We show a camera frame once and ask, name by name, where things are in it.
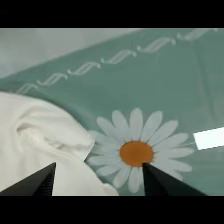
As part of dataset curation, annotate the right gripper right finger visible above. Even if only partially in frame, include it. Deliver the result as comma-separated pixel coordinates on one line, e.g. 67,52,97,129
142,162,207,197

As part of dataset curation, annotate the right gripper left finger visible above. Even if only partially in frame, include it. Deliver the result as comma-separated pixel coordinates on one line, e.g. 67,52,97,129
0,162,57,197

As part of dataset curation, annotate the white garment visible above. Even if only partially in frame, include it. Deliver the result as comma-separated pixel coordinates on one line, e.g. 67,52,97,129
0,91,120,197

